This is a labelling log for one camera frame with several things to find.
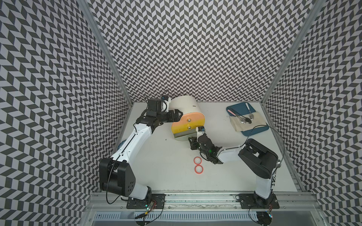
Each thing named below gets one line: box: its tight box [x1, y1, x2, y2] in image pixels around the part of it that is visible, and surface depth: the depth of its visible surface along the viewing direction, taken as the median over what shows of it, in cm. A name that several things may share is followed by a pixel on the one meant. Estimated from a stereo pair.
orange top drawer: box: [172, 112, 206, 126], surface depth 87 cm
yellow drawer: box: [171, 119, 206, 134], surface depth 90 cm
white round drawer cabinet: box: [169, 95, 205, 123], surface depth 87 cm
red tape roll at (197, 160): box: [193, 156, 202, 166], surface depth 88 cm
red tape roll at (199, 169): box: [194, 164, 204, 175], surface depth 86 cm
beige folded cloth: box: [229, 111, 267, 132], surface depth 108 cm
